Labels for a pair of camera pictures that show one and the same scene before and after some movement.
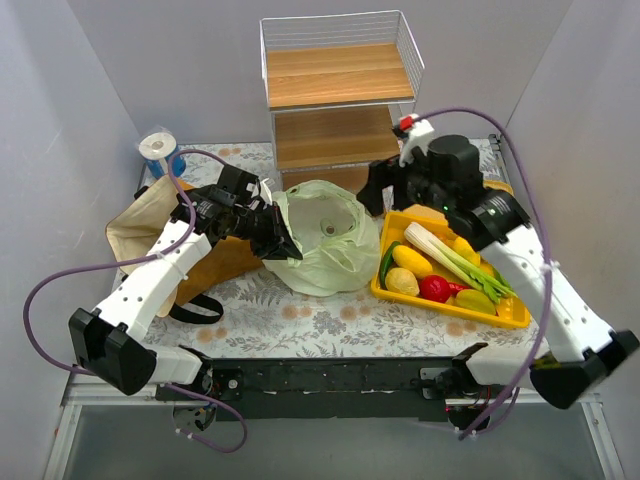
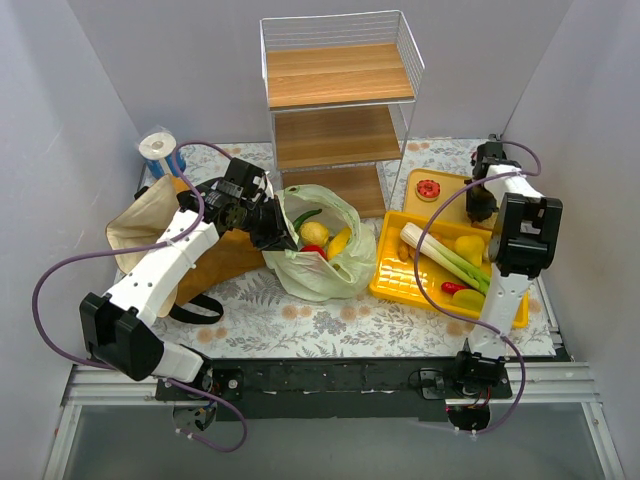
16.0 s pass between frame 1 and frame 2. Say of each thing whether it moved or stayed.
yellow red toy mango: stayed
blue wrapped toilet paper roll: stayed
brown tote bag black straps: stayed
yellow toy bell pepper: stayed
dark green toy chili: moved
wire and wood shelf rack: stayed
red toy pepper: moved
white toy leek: stayed
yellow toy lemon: moved
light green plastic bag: moved
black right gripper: moved
